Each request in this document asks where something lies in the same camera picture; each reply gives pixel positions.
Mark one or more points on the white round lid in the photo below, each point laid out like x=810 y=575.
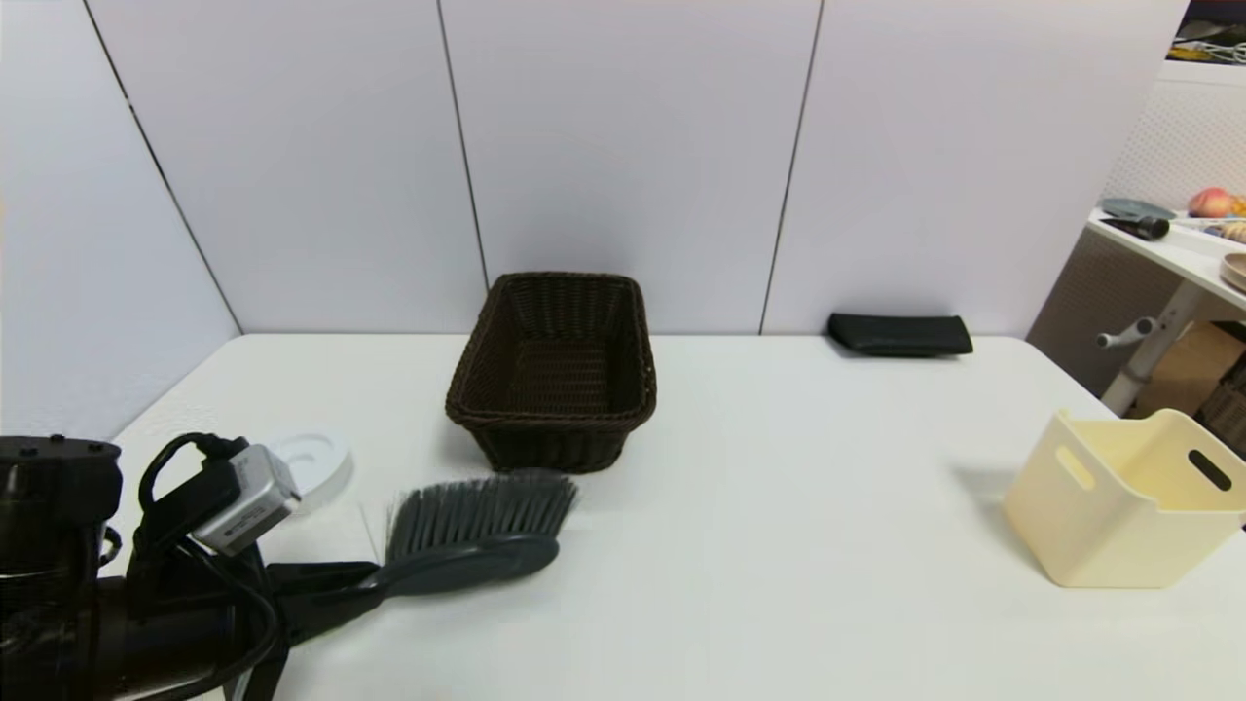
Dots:
x=321 y=465

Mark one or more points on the cream plastic storage bin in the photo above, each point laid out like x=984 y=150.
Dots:
x=1119 y=516

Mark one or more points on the black handheld tool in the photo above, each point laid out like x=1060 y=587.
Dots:
x=1141 y=228

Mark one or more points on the woven basket under side table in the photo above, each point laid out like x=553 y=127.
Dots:
x=1228 y=409

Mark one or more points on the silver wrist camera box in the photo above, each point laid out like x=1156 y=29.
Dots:
x=248 y=498

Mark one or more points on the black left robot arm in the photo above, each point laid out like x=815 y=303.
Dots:
x=49 y=516

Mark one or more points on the white side table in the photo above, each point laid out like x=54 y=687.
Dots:
x=1183 y=255

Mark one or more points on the beige bowl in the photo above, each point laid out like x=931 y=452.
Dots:
x=1236 y=271

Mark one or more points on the peach fruit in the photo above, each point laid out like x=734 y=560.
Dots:
x=1210 y=202

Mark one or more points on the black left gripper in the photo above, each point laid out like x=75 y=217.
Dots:
x=185 y=613

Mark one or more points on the dark brown wicker basket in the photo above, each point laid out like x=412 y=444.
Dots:
x=555 y=385

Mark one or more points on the grey plate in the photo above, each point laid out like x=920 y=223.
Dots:
x=1134 y=208

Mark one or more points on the black folded pouch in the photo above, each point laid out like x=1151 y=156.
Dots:
x=900 y=335

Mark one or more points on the white perforated partition panel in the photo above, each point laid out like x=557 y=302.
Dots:
x=1183 y=136

